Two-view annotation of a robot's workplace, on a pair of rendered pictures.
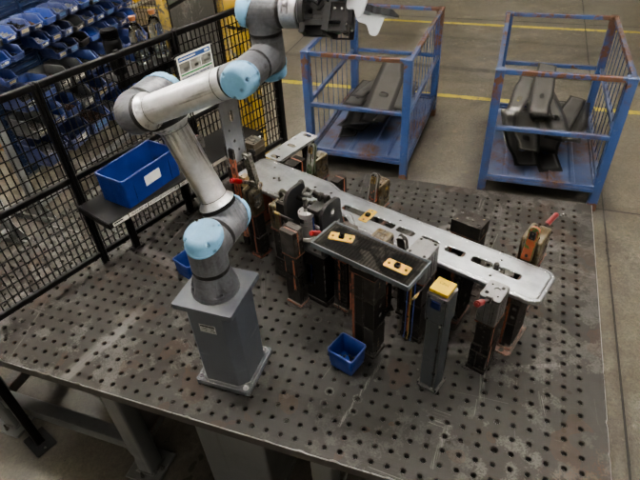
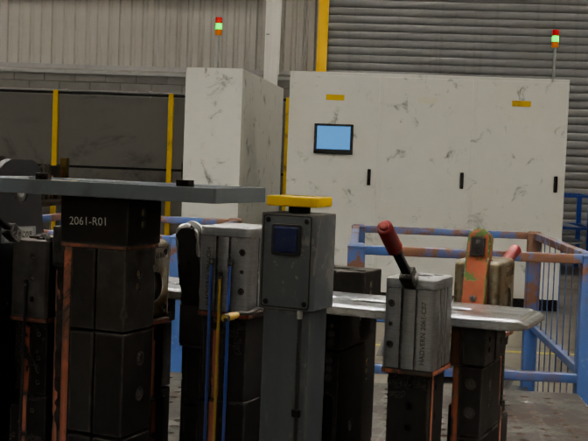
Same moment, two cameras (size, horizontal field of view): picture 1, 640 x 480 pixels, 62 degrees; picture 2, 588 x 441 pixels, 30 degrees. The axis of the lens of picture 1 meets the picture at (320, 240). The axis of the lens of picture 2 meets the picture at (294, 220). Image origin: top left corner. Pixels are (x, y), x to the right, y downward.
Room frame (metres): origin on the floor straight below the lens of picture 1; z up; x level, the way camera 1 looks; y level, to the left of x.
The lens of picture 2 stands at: (-0.14, 0.04, 1.20)
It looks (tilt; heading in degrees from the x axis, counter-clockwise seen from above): 3 degrees down; 343
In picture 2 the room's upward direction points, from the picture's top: 2 degrees clockwise
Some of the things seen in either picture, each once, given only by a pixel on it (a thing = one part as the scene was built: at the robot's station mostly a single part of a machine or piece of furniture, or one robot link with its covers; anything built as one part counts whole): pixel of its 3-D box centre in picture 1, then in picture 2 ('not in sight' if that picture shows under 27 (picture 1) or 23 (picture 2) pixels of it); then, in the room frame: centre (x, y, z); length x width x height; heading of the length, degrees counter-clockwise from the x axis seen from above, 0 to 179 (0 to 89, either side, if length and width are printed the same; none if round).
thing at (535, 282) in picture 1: (372, 217); (115, 279); (1.66, -0.21, 1.00); 1.38 x 0.22 x 0.02; 49
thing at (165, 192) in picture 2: (369, 253); (112, 188); (1.26, -0.15, 1.16); 0.37 x 0.14 x 0.02; 49
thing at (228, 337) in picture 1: (226, 330); not in sight; (1.21, 0.34, 0.90); 0.21 x 0.21 x 0.40; 68
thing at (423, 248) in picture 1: (418, 291); (234, 373); (1.32, -0.34, 0.90); 0.13 x 0.10 x 0.41; 139
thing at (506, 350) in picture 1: (516, 310); (475, 419); (1.25, -0.67, 0.84); 0.18 x 0.06 x 0.29; 139
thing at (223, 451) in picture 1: (250, 422); not in sight; (1.21, 0.34, 0.33); 0.31 x 0.31 x 0.66; 68
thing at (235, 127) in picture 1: (232, 129); not in sight; (2.15, 0.35, 1.17); 0.12 x 0.01 x 0.34; 139
